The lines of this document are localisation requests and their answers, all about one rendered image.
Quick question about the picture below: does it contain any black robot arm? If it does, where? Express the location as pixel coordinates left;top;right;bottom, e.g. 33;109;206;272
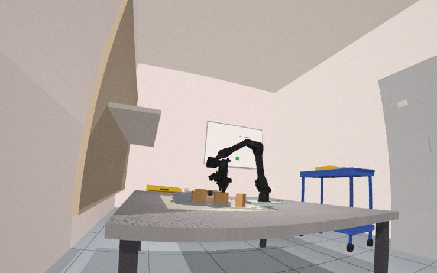
206;139;271;202

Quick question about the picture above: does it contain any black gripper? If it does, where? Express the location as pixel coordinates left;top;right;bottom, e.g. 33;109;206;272
214;169;232;193

